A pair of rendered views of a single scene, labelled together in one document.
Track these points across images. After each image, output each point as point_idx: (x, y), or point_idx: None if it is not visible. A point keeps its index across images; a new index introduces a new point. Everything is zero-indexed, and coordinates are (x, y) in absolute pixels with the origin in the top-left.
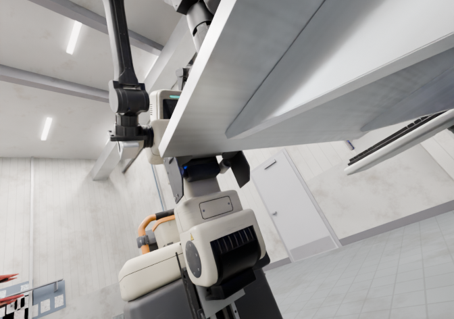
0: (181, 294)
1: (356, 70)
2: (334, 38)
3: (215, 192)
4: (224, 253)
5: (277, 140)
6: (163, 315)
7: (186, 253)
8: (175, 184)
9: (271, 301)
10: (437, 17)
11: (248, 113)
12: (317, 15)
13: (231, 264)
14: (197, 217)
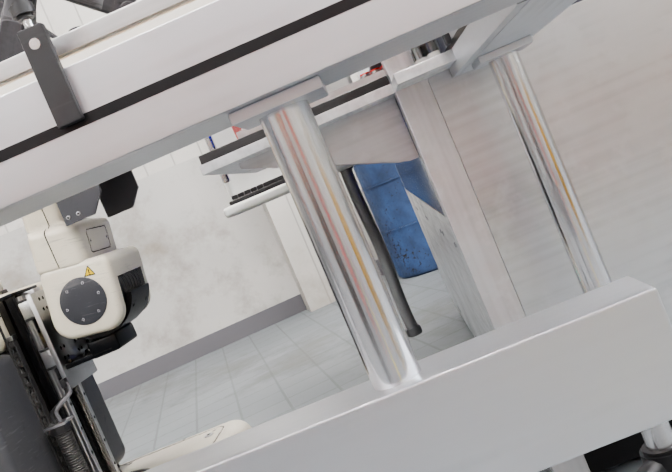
0: (13, 372)
1: (334, 161)
2: (329, 143)
3: (84, 219)
4: (132, 291)
5: (237, 169)
6: (3, 395)
7: (66, 297)
8: (75, 197)
9: (101, 398)
10: (359, 156)
11: (269, 157)
12: (324, 129)
13: (134, 305)
14: (88, 247)
